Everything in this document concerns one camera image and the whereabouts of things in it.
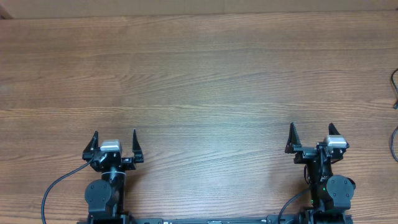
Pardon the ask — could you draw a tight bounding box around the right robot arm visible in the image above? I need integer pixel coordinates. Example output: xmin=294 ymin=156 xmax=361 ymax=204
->
xmin=277 ymin=123 xmax=356 ymax=223

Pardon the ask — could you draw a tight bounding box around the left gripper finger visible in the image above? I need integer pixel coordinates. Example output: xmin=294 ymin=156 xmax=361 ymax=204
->
xmin=132 ymin=129 xmax=143 ymax=159
xmin=83 ymin=131 xmax=99 ymax=153

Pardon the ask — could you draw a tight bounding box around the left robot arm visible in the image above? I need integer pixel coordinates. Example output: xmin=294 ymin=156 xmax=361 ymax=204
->
xmin=82 ymin=131 xmax=144 ymax=224

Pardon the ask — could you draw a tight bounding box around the black USB cable bundle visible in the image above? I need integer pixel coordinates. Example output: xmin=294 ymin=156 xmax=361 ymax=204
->
xmin=389 ymin=126 xmax=398 ymax=162

